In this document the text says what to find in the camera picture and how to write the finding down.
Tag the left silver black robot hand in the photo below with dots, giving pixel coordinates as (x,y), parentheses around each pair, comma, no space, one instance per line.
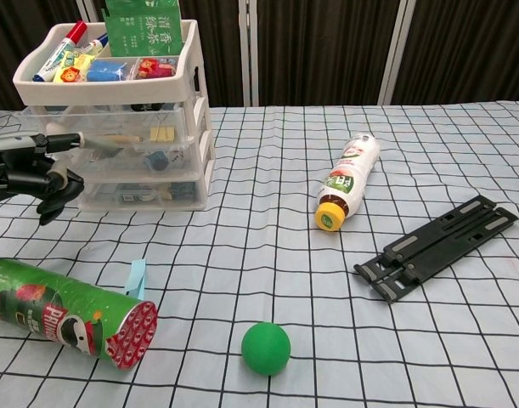
(21,178)

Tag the clear plastic drawer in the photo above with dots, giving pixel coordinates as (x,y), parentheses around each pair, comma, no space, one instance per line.
(157,119)

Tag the clear drawer with small boxes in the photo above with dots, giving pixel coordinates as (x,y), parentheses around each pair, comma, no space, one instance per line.
(102,195)

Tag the clear drawer with blue dice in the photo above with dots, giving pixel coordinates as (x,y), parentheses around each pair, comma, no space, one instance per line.
(114,168)

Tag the white drawer organizer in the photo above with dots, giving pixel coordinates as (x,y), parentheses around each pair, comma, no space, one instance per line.
(204,170)

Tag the yellow lion snack packet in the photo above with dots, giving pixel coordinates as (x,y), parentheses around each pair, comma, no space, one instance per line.
(72,74)

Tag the green Pringles can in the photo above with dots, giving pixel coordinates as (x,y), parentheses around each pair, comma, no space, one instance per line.
(51,306)

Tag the yellow green snack packet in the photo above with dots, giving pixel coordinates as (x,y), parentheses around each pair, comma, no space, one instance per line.
(74,58)

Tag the red cap whiteboard marker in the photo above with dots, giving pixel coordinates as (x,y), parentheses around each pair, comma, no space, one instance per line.
(59,51)

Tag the blue snack packet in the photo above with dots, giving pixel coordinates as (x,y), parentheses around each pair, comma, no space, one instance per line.
(106,70)

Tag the green toy tank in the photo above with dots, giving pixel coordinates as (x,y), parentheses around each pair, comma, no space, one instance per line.
(146,107)

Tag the gold binder clips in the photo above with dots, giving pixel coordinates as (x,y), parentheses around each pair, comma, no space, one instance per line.
(162,134)

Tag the light blue folded paper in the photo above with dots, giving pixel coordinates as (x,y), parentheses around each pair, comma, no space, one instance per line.
(136,278)

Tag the blue cap whiteboard marker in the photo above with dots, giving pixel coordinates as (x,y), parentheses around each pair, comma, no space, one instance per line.
(95,44)

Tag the red snack packet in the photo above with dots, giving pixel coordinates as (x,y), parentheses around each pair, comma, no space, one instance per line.
(155,68)

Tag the green tea packet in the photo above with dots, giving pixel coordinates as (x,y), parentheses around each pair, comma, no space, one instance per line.
(144,30)

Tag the green ball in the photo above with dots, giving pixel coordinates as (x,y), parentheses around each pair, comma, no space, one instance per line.
(266,348)

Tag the white drink bottle yellow cap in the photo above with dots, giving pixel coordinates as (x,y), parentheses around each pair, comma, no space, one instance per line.
(348,178)

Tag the black folding stand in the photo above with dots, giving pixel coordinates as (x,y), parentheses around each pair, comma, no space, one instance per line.
(437,251)

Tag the black folding screen white frame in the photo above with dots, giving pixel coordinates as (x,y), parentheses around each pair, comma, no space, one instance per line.
(327,42)

